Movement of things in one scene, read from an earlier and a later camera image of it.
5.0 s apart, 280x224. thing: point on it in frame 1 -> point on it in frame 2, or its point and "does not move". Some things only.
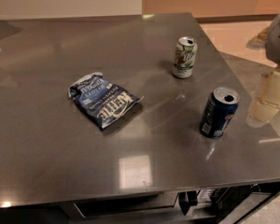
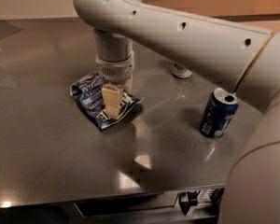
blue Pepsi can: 220,110 does not move
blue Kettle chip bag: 101,100 does not move
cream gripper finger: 275,93 -> 115,72
